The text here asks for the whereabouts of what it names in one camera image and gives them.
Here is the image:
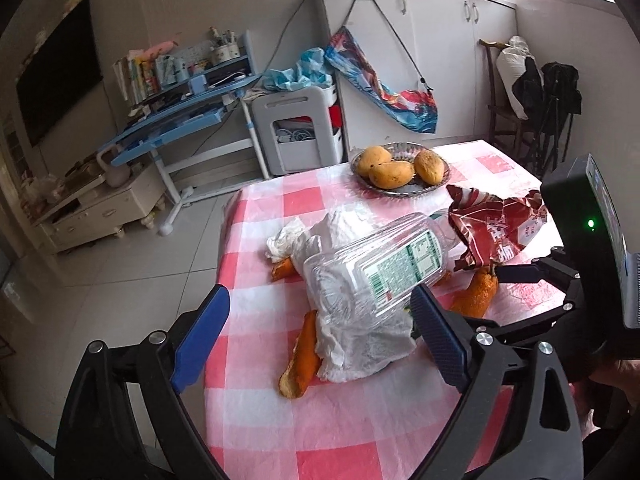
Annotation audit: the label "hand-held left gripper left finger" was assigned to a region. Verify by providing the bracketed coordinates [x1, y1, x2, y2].
[54, 284, 232, 480]

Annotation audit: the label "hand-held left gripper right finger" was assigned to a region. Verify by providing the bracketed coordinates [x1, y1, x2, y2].
[409, 284, 586, 480]

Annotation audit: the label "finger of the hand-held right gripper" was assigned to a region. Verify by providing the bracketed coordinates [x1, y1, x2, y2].
[472, 302, 576, 356]
[492, 247, 581, 311]

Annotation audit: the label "red snack wrapper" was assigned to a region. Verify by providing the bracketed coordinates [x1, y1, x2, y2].
[445, 184, 548, 273]

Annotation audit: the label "orange peel piece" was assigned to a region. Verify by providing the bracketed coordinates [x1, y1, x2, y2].
[271, 258, 297, 282]
[278, 309, 322, 400]
[447, 269, 499, 320]

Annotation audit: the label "large white paper towel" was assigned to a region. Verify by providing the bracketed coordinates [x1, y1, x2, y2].
[290, 204, 418, 385]

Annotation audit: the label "clear plastic bottle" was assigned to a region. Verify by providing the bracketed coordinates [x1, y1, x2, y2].
[302, 210, 463, 332]

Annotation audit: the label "person's right hand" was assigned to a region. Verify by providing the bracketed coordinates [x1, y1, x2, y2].
[590, 357, 640, 428]

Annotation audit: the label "red white checked tablecloth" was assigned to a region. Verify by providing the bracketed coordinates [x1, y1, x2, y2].
[202, 139, 581, 480]

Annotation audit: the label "yellow mango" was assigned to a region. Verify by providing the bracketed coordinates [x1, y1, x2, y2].
[359, 146, 392, 177]
[414, 150, 446, 184]
[369, 159, 416, 189]

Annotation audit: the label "oval fruit basket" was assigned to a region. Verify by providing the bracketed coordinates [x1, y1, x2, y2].
[350, 141, 452, 197]

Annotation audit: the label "white television cabinet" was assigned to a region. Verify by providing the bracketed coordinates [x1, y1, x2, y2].
[32, 160, 168, 256]

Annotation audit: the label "dark wooden chair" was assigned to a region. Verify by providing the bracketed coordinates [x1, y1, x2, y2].
[479, 37, 531, 153]

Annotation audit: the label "pink jug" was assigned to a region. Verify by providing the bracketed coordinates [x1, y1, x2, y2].
[96, 151, 132, 187]

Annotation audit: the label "white stuffed bag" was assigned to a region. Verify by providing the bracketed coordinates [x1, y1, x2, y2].
[496, 35, 532, 121]

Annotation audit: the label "blue study desk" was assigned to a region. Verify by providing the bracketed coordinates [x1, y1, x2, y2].
[97, 30, 271, 236]

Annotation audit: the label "clear plastic bag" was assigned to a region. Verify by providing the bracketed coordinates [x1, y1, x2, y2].
[27, 174, 63, 203]

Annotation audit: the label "colourful printed hanging bag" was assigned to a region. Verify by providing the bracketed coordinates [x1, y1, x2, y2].
[324, 0, 438, 135]

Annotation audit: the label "white plastic stool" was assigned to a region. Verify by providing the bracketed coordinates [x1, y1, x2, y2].
[251, 91, 333, 176]

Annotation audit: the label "white storage cart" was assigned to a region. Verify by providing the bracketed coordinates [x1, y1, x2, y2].
[320, 84, 347, 163]

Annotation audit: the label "row of books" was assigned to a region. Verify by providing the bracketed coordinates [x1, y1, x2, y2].
[112, 50, 166, 106]

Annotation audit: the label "white pen holder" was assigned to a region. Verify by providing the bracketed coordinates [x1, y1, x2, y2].
[210, 27, 240, 66]

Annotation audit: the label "blue plastic bag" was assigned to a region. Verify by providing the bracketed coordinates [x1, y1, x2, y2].
[262, 47, 335, 92]

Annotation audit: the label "pink plush toy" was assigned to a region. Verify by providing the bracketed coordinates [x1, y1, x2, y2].
[141, 35, 182, 59]

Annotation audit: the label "white cable bundle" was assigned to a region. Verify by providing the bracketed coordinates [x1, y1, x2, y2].
[275, 127, 316, 143]

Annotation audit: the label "black wall television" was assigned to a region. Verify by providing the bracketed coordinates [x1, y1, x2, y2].
[15, 0, 105, 148]

